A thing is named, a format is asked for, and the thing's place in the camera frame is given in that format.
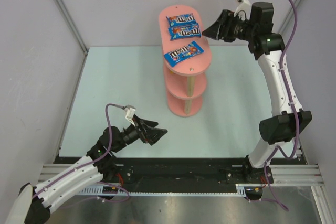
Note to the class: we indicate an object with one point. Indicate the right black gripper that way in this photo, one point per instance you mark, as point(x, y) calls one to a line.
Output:
point(227, 26)

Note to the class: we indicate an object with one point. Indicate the blue white candy bar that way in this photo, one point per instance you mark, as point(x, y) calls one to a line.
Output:
point(185, 31)

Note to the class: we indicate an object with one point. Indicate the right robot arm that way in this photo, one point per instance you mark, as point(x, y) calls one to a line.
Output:
point(288, 118)

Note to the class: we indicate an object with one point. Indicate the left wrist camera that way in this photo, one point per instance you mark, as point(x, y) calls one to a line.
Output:
point(129, 113)

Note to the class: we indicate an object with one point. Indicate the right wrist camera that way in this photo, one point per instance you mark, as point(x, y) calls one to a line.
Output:
point(243, 5)

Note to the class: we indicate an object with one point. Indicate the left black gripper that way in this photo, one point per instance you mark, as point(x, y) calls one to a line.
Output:
point(143, 132)

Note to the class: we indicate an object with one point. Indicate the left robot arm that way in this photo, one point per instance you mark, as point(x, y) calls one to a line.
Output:
point(98, 165)

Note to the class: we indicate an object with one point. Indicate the blue M&M bag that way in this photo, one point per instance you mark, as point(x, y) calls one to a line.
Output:
point(181, 20)
point(181, 54)

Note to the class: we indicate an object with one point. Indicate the slotted cable duct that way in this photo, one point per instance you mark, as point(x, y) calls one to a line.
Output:
point(218, 190)

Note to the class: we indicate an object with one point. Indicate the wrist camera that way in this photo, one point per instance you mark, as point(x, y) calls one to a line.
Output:
point(243, 5)
point(129, 113)

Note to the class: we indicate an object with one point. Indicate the pink tiered shelf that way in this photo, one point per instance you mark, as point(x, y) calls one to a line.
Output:
point(185, 61)

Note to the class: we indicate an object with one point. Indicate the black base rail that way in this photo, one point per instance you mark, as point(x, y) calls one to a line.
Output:
point(188, 172)

